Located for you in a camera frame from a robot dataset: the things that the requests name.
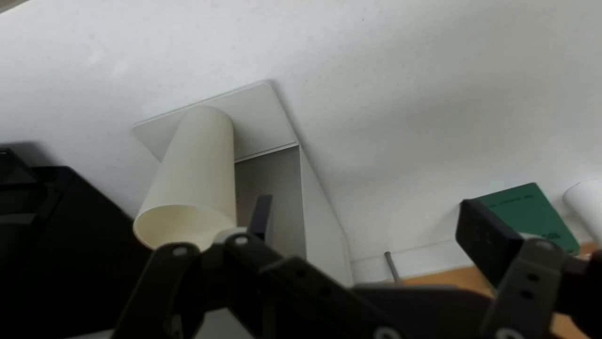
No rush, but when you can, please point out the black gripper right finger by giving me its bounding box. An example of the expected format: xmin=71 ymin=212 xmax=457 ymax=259
xmin=455 ymin=198 xmax=602 ymax=339

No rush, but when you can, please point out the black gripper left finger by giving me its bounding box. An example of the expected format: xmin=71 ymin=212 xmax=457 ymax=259
xmin=110 ymin=232 xmax=402 ymax=339

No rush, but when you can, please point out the grey metal coffee maker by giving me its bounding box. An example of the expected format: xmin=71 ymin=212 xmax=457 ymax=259
xmin=131 ymin=80 xmax=355 ymax=289

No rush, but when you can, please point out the green tissue box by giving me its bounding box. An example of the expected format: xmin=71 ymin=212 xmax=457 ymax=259
xmin=458 ymin=181 xmax=581 ymax=257

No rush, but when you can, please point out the white paper towel roll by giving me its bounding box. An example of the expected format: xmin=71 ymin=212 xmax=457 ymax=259
xmin=562 ymin=180 xmax=602 ymax=247

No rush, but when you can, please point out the cream paper cup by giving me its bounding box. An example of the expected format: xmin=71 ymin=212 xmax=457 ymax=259
xmin=131 ymin=104 xmax=238 ymax=253

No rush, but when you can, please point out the black countertop appliance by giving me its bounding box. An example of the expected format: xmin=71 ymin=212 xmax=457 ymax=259
xmin=0 ymin=144 xmax=157 ymax=339

